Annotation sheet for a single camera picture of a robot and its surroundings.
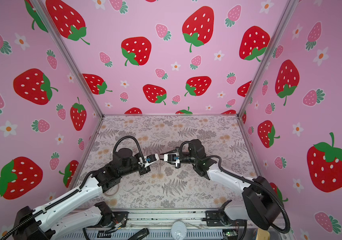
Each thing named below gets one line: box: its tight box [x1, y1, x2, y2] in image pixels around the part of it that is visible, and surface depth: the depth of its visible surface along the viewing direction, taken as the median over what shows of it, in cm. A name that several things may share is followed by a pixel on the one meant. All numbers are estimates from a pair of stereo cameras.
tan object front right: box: [256, 228, 271, 240], surface depth 67 cm
